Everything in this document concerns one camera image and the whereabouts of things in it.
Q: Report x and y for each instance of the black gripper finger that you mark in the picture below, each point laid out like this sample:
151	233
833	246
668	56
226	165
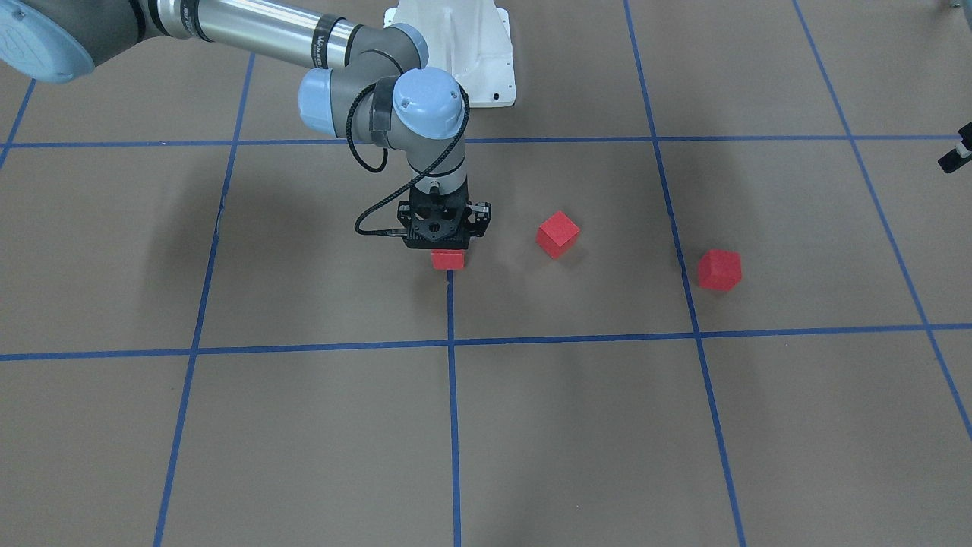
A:
960	155

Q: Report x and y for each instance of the red cube block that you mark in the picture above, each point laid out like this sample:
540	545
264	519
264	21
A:
448	259
557	234
720	270

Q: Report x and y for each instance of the white column pedestal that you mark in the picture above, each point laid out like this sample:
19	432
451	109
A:
472	40

